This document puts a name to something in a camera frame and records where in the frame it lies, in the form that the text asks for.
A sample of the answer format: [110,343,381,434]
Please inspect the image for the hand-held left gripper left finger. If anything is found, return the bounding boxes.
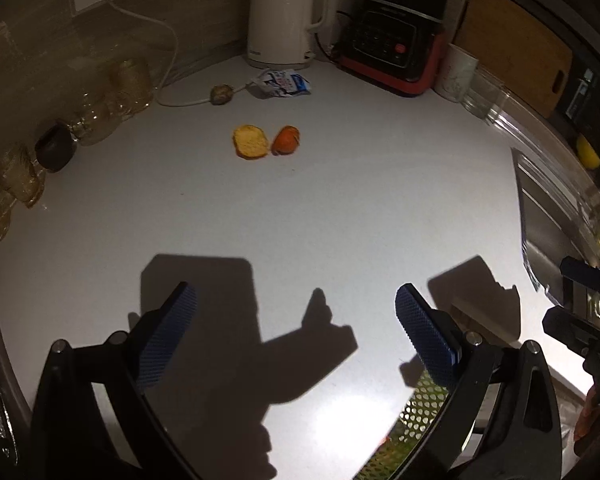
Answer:
[30,282,199,480]

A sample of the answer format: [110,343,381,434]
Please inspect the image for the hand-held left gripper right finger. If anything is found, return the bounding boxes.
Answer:
[394,283,564,480]

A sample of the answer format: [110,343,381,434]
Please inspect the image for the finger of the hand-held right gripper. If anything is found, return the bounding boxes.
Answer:
[542,305,600,356]
[560,256,600,312]

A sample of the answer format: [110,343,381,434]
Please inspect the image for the green plastic basket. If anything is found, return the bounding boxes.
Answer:
[352,370,486,480]

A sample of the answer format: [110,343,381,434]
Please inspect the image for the orange tomato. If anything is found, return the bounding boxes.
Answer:
[270,125,301,156]

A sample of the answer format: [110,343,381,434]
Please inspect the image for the blue white packet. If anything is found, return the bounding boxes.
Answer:
[244,67,313,100]

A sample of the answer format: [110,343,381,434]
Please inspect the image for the person's right hand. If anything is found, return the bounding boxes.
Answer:
[574,384,600,457]

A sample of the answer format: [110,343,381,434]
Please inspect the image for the steel sink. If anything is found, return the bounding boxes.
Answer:
[509,147,600,313]

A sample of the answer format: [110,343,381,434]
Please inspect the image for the yellow lemon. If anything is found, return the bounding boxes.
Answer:
[575,134,600,170]

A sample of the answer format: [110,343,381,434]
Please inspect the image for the black box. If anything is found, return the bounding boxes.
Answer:
[555,67,600,132]

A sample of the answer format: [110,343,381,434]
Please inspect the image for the clear glass container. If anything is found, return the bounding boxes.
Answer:
[462,67,514,126]

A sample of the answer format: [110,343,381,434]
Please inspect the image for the black cup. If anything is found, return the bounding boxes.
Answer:
[33,119,79,174]

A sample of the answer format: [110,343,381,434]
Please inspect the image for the white printed cup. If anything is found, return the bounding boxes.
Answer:
[433,42,480,104]

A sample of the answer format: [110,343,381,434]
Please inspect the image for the wooden cutting board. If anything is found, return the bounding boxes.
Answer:
[452,0,574,119]

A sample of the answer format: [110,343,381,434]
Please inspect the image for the black red blender base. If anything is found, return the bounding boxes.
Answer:
[334,0,483,99]

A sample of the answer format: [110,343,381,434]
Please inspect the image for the white electric kettle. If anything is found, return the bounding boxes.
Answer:
[244,0,331,71]

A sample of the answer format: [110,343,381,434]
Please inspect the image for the white power cable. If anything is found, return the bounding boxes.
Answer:
[107,0,248,109]

